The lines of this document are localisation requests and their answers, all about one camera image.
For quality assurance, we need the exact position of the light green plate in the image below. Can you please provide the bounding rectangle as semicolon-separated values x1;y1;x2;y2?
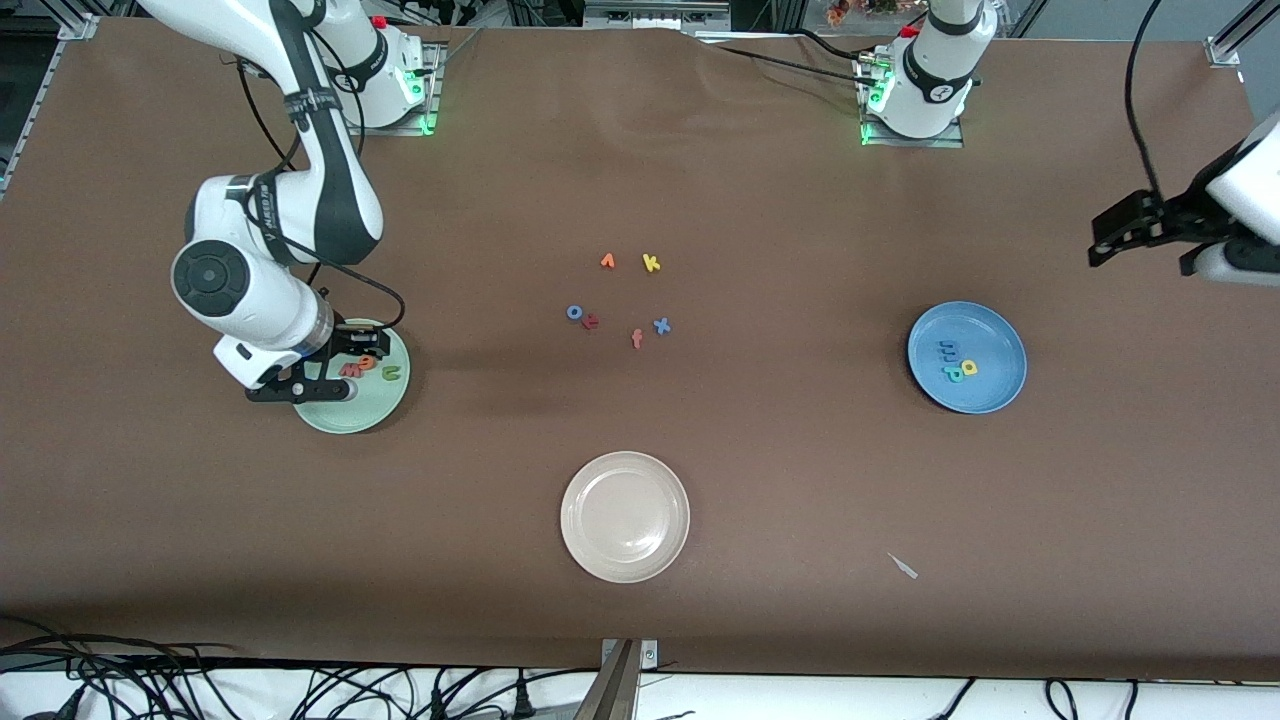
289;318;412;435

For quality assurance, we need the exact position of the brown table cover sheet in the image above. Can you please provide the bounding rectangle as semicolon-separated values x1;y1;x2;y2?
0;18;1280;683

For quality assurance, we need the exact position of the dried flower bunch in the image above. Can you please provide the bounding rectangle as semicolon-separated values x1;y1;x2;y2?
825;0;901;26

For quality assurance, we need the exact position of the black floor cable tangle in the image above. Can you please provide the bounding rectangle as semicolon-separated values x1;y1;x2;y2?
0;615;601;720

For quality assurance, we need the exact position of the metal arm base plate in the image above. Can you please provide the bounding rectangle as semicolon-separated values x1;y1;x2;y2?
333;40;446;137
860;115;966;149

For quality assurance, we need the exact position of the beige plate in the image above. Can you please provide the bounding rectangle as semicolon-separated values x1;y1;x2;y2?
560;451;692;584

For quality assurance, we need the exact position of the black table cable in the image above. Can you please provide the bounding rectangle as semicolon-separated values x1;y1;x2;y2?
700;40;873;86
793;26;883;65

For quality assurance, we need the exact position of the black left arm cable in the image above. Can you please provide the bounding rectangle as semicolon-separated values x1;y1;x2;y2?
1124;0;1167;203

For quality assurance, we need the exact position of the blue plate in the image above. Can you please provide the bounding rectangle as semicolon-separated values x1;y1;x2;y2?
907;301;1029;415

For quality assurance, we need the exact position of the metal background rack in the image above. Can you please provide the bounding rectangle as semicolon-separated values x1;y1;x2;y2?
583;0;733;31

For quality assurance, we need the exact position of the aluminium frame profile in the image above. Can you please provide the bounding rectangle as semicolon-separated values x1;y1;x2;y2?
0;0;101;201
1205;0;1280;69

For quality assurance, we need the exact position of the grey slanted pole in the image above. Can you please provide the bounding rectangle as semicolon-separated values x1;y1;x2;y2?
572;640;642;720

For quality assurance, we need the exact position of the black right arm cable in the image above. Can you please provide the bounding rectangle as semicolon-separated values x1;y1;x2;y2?
238;55;407;357

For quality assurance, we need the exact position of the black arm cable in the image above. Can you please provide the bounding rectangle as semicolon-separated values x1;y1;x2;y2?
238;55;407;357
1124;0;1167;203

